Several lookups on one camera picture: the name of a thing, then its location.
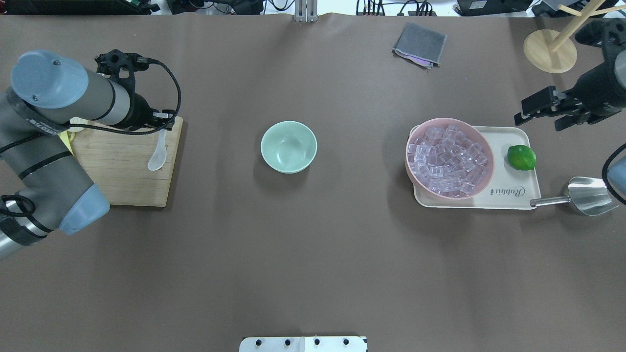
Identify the white onion half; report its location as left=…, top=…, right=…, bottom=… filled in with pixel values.
left=67, top=117, right=88, bottom=133

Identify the wooden cup tree stand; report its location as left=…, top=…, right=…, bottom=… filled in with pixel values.
left=523, top=0, right=626, bottom=74

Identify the bamboo cutting board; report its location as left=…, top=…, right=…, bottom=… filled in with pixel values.
left=71, top=116, right=184, bottom=207

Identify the mint green bowl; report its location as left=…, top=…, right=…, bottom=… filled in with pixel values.
left=260, top=121, right=318, bottom=174

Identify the green lime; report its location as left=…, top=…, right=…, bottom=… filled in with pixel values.
left=507, top=144, right=537, bottom=170

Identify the white ceramic spoon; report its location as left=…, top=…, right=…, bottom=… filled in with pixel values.
left=147, top=129, right=167, bottom=172

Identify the metal ice scoop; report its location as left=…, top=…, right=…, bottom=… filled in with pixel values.
left=529, top=176, right=619, bottom=217

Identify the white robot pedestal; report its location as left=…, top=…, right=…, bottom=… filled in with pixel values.
left=239, top=336, right=369, bottom=352

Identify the aluminium frame post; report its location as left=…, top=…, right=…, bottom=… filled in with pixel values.
left=294, top=0, right=319, bottom=22

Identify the grey folded cloth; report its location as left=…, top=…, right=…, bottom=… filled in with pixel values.
left=392, top=23, right=447, bottom=69

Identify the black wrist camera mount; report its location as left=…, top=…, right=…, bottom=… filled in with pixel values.
left=574, top=18, right=626, bottom=62
left=94, top=49, right=150, bottom=94

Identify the beige serving tray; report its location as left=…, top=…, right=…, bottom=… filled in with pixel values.
left=413, top=126, right=541, bottom=210

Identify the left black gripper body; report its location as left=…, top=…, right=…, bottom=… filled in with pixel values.
left=128, top=93, right=169, bottom=132

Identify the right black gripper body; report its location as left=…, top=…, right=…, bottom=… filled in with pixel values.
left=567, top=63, right=626, bottom=123

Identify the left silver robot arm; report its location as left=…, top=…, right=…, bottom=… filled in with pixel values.
left=0, top=49, right=179, bottom=259

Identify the pink bowl of ice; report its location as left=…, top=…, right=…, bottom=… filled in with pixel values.
left=404, top=117, right=495, bottom=200

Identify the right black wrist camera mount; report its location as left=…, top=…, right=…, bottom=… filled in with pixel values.
left=574, top=18, right=626, bottom=62

